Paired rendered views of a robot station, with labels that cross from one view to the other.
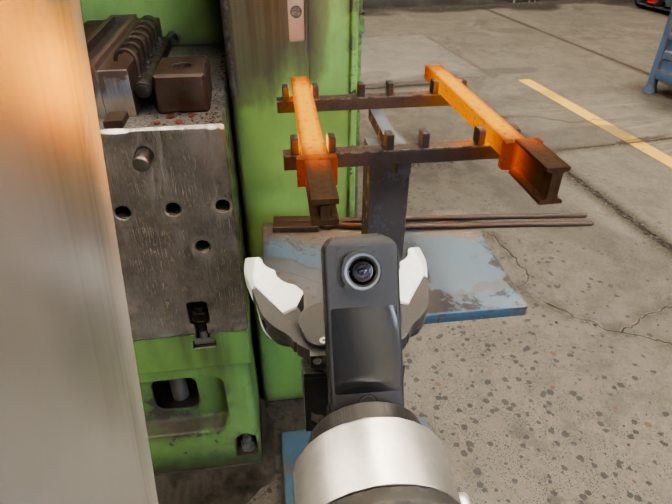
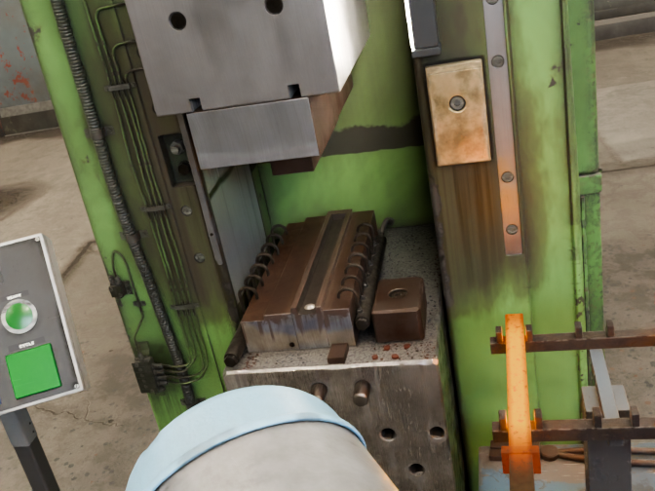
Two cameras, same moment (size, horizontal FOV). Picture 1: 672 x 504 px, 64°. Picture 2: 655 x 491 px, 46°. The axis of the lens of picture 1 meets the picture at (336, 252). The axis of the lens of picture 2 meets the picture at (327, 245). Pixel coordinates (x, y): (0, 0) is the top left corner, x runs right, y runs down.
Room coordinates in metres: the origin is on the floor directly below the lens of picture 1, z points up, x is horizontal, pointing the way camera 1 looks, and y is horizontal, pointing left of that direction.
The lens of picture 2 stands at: (-0.20, -0.09, 1.65)
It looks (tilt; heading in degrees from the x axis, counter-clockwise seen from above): 25 degrees down; 22
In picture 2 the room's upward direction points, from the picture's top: 11 degrees counter-clockwise
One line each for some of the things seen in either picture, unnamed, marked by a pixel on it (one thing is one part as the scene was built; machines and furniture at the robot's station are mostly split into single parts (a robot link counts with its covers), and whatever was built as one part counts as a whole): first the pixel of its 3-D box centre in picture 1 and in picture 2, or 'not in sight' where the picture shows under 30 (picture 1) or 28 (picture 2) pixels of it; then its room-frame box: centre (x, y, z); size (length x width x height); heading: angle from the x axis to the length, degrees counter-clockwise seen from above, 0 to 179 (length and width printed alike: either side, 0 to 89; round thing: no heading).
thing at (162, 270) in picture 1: (152, 179); (365, 377); (1.09, 0.41, 0.69); 0.56 x 0.38 x 0.45; 8
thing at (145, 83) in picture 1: (155, 63); (371, 278); (1.05, 0.34, 0.95); 0.34 x 0.03 x 0.03; 8
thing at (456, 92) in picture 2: not in sight; (458, 114); (1.04, 0.14, 1.27); 0.09 x 0.02 x 0.17; 98
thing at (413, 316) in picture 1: (394, 311); not in sight; (0.31, -0.04, 0.97); 0.09 x 0.05 x 0.02; 150
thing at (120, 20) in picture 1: (104, 39); (325, 255); (1.07, 0.44, 0.99); 0.42 x 0.05 x 0.01; 8
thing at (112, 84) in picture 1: (96, 59); (316, 272); (1.07, 0.46, 0.96); 0.42 x 0.20 x 0.09; 8
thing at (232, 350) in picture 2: not in sight; (256, 304); (0.99, 0.57, 0.93); 0.40 x 0.03 x 0.03; 8
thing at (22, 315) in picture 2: not in sight; (19, 316); (0.69, 0.85, 1.09); 0.05 x 0.03 x 0.04; 98
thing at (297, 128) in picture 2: not in sight; (280, 97); (1.07, 0.46, 1.32); 0.42 x 0.20 x 0.10; 8
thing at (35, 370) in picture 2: not in sight; (33, 370); (0.65, 0.82, 1.01); 0.07 x 0.05 x 0.07; 123
